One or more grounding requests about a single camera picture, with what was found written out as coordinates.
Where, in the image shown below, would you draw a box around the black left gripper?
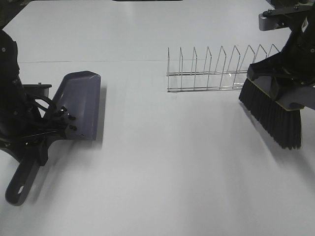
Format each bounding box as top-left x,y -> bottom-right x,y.
0,30 -> 66,166

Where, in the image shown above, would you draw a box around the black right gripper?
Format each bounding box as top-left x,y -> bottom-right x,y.
248,14 -> 315,86

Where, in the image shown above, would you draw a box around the purple hand brush black bristles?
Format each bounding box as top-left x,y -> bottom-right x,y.
239,63 -> 315,149

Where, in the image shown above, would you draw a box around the purple plastic dustpan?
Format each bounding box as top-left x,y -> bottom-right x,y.
5,71 -> 101,206

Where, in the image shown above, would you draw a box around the pile of coffee beans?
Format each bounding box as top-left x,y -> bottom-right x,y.
58,106 -> 85,140

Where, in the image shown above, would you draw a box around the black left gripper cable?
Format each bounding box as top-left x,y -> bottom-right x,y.
27,95 -> 67,138

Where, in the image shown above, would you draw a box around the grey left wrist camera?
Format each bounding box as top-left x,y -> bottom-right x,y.
23,83 -> 52,97

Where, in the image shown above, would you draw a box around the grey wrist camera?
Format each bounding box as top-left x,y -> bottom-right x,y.
23,83 -> 52,97
258,6 -> 311,31

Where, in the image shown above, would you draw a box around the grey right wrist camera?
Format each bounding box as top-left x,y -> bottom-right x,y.
258,6 -> 311,31

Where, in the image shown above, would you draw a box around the chrome wire dish rack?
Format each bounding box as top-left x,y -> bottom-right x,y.
166,44 -> 279,92

